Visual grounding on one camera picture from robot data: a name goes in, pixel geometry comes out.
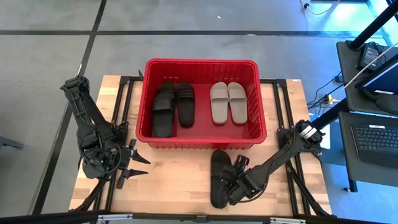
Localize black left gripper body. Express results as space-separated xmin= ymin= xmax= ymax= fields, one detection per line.
xmin=99 ymin=139 xmax=138 ymax=190

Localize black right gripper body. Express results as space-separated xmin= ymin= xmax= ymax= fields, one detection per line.
xmin=228 ymin=154 xmax=271 ymax=205

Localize tan slide sandal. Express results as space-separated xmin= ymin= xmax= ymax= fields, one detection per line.
xmin=227 ymin=82 xmax=249 ymax=126
xmin=210 ymin=82 xmax=230 ymax=126

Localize red plastic bin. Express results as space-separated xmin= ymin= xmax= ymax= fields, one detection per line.
xmin=136 ymin=58 xmax=267 ymax=150

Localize black desk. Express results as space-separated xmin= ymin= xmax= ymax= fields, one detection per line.
xmin=338 ymin=111 xmax=398 ymax=189
xmin=336 ymin=40 xmax=398 ymax=116

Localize black stand pole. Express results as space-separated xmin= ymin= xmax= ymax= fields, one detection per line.
xmin=349 ymin=0 xmax=398 ymax=50
xmin=312 ymin=98 xmax=351 ymax=129

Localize grey furniture foot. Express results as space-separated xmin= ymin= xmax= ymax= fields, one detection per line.
xmin=0 ymin=135 xmax=25 ymax=151

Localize black laptop keyboard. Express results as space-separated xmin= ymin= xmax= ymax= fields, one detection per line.
xmin=351 ymin=124 xmax=398 ymax=170

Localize black flat monitor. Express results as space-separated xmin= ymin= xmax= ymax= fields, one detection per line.
xmin=355 ymin=53 xmax=398 ymax=96

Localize small black device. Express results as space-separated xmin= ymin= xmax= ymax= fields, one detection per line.
xmin=356 ymin=42 xmax=382 ymax=72

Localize black frame bar silver brackets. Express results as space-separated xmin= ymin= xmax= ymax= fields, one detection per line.
xmin=0 ymin=210 xmax=398 ymax=224

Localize black cross frame rail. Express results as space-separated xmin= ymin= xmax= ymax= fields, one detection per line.
xmin=119 ymin=75 xmax=287 ymax=85

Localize black floor cables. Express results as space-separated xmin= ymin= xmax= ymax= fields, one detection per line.
xmin=307 ymin=70 xmax=343 ymax=110

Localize white diagonal cable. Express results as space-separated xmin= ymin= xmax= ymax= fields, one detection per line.
xmin=335 ymin=42 xmax=398 ymax=94

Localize yellow white floor cable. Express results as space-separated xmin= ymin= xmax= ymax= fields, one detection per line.
xmin=298 ymin=0 xmax=342 ymax=16

